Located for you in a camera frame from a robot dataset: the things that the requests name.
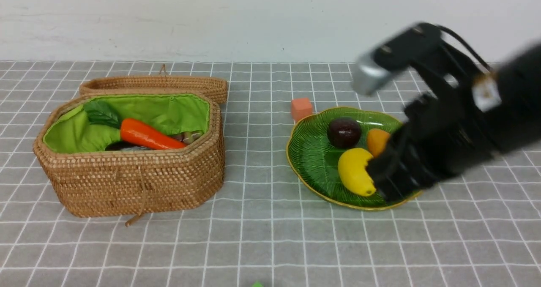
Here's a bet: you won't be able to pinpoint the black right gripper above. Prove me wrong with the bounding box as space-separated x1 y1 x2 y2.
366 46 503 202

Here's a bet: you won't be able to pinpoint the yellow-orange toy mango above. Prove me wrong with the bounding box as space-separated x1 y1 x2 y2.
366 128 391 158

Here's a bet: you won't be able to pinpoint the dark purple toy plum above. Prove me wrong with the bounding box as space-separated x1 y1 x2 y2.
327 116 363 150

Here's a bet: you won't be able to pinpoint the purple toy eggplant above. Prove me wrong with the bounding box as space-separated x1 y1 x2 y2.
105 130 203 151

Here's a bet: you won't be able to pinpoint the orange toy carrot green leaves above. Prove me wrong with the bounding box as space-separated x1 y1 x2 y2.
83 99 187 150

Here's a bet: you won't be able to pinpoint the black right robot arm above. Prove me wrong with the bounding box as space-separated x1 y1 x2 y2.
366 44 540 202

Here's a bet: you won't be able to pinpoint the grey checked tablecloth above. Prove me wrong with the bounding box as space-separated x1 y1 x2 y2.
0 61 540 287

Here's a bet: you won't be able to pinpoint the green leaf-shaped glass plate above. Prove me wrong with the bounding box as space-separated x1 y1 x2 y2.
286 107 423 211

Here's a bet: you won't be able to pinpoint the small orange foam cube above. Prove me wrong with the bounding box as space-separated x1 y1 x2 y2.
290 98 313 123

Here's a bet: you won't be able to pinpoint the woven wicker basket lid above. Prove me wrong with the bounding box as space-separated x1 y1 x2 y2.
79 64 228 104

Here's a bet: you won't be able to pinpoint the woven wicker basket green lining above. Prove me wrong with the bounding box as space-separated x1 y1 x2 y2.
33 91 225 219

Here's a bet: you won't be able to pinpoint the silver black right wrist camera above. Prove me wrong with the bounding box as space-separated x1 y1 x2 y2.
350 22 443 96

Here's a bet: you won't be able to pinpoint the black right camera cable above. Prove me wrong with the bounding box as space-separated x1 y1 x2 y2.
435 24 493 73

